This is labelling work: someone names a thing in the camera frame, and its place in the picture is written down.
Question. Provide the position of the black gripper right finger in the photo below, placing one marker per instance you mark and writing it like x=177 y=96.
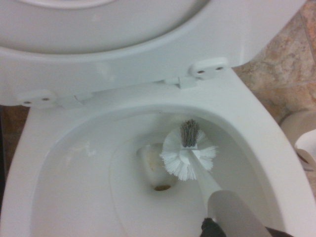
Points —
x=275 y=233

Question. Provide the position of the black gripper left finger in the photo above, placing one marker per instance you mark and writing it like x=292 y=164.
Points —
x=213 y=228

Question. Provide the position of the white toilet brush holder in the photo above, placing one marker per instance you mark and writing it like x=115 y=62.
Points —
x=291 y=126

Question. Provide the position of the white toilet bowl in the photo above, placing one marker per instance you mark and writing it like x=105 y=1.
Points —
x=247 y=98

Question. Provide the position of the white toilet seat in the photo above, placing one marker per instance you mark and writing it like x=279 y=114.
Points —
x=98 y=69

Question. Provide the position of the white toilet seat cover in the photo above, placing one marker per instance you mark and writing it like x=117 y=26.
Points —
x=98 y=24

